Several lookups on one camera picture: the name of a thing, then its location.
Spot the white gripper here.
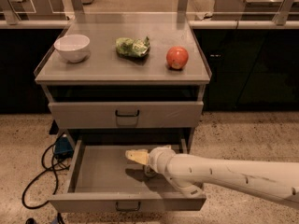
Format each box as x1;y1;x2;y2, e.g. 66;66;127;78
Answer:
125;146;176;174

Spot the silver green soda can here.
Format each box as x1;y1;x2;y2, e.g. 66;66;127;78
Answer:
143;165;157;178

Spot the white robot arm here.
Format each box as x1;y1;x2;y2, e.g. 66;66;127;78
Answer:
125;146;299;209

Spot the grey open lower drawer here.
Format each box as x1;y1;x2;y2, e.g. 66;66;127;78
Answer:
50;140;206;213

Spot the grey upper drawer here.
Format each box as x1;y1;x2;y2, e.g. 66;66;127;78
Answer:
49;102;204;129

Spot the grey drawer cabinet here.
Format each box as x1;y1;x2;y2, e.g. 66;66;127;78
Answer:
36;13;210;146

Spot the grey background counter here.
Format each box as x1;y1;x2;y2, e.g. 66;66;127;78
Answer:
212;0;283;21

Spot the blue power box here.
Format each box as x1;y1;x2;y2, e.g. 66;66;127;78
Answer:
54;134;74;159

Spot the red apple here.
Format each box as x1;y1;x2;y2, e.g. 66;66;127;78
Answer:
166;46;189;70

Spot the white ceramic bowl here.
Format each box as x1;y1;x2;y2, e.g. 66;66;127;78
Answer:
54;35;90;63

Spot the clear glass barrier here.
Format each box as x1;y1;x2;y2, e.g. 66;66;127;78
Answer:
1;0;298;29

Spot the black upper drawer handle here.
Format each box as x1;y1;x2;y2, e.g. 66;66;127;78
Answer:
115;110;140;118

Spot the black drawer handle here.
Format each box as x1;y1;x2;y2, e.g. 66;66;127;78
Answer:
115;110;140;118
115;201;141;212

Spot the black lower drawer handle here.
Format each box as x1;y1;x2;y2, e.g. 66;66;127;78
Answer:
115;201;141;212

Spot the black floor cable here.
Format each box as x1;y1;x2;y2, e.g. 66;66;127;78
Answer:
21;143;71;210

